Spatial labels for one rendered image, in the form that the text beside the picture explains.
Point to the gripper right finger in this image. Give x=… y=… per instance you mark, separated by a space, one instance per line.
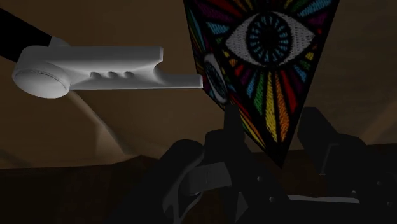
x=347 y=161

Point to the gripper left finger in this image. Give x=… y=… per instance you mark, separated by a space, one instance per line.
x=214 y=155

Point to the eye patterned robot stand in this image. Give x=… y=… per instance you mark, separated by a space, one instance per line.
x=273 y=93

